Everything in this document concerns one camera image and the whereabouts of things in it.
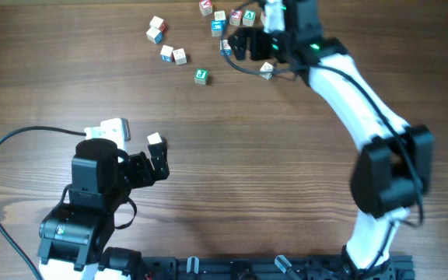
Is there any green J letter block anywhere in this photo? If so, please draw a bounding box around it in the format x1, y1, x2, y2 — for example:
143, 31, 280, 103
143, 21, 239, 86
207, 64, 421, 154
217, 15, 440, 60
194, 68, 208, 85

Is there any blue D letter block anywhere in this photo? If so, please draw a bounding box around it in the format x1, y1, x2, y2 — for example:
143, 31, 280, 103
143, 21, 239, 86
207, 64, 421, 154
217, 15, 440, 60
219, 40, 232, 56

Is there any red-sided white block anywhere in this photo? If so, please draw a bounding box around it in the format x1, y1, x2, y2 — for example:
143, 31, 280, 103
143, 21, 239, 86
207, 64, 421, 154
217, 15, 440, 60
149, 16, 166, 33

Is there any plain white picture block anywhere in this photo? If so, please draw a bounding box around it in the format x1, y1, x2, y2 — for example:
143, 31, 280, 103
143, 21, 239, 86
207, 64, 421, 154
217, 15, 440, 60
147, 132, 163, 145

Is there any red A top block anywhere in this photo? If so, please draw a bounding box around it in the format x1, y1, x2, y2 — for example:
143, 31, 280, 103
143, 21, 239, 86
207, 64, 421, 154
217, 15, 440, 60
198, 0, 213, 16

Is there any blue-topped block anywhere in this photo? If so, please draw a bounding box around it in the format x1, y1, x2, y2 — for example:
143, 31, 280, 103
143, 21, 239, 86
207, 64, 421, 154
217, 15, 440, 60
211, 20, 223, 37

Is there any green V block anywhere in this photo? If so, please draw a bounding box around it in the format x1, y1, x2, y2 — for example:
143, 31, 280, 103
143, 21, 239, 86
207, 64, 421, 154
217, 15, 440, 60
242, 9, 256, 26

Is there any blue-sided white block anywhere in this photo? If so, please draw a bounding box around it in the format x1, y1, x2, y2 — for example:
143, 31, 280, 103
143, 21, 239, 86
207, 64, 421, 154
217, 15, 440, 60
146, 26, 163, 44

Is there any green-sided Z block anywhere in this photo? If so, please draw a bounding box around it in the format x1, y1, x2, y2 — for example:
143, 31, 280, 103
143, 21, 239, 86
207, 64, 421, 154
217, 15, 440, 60
173, 48, 187, 65

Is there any green-sided picture block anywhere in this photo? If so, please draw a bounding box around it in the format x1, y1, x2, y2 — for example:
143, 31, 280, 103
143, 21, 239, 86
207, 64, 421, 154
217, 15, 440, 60
259, 62, 275, 80

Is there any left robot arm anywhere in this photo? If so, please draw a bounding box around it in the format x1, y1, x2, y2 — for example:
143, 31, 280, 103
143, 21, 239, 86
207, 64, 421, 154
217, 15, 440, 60
37, 133, 170, 279

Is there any blue P letter block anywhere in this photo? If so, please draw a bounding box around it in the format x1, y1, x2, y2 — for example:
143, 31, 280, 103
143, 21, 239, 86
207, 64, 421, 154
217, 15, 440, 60
160, 45, 173, 62

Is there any red 6 block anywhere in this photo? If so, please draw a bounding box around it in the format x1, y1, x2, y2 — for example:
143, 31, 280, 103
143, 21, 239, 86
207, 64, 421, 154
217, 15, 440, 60
229, 9, 243, 26

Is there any blue-sided picture block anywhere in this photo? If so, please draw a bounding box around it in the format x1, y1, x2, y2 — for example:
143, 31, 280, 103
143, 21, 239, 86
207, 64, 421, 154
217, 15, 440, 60
214, 10, 226, 25

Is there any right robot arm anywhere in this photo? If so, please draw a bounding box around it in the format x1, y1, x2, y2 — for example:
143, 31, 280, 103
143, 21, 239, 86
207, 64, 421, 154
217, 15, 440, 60
221, 1, 435, 279

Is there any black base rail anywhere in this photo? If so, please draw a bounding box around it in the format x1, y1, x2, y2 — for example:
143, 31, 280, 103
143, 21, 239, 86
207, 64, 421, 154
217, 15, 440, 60
138, 254, 416, 280

